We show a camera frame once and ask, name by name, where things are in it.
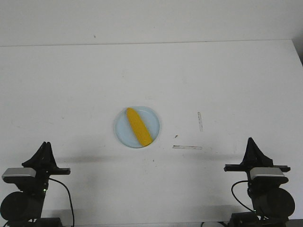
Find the light blue round plate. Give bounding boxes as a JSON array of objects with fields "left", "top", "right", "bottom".
[{"left": 114, "top": 106, "right": 160, "bottom": 148}]

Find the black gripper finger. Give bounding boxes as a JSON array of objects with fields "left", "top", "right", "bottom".
[
  {"left": 22, "top": 141, "right": 47, "bottom": 168},
  {"left": 240, "top": 137, "right": 254, "bottom": 165},
  {"left": 45, "top": 142, "right": 58, "bottom": 168},
  {"left": 250, "top": 138, "right": 273, "bottom": 166}
]

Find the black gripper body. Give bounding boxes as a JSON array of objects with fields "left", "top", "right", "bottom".
[
  {"left": 36, "top": 165, "right": 71, "bottom": 189},
  {"left": 224, "top": 164, "right": 291, "bottom": 189}
]

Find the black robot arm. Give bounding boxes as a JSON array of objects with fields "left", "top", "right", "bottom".
[
  {"left": 224, "top": 137, "right": 295, "bottom": 227},
  {"left": 0, "top": 142, "right": 75, "bottom": 227}
]

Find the yellow corn cob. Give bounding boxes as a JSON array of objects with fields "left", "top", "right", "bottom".
[{"left": 126, "top": 107, "right": 153, "bottom": 147}]

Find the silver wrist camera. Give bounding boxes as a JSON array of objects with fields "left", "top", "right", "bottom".
[
  {"left": 250, "top": 167, "right": 289, "bottom": 184},
  {"left": 2, "top": 167, "right": 36, "bottom": 182}
]

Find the vertical tape strip on table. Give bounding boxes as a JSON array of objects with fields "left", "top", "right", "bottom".
[{"left": 197, "top": 112, "right": 203, "bottom": 132}]

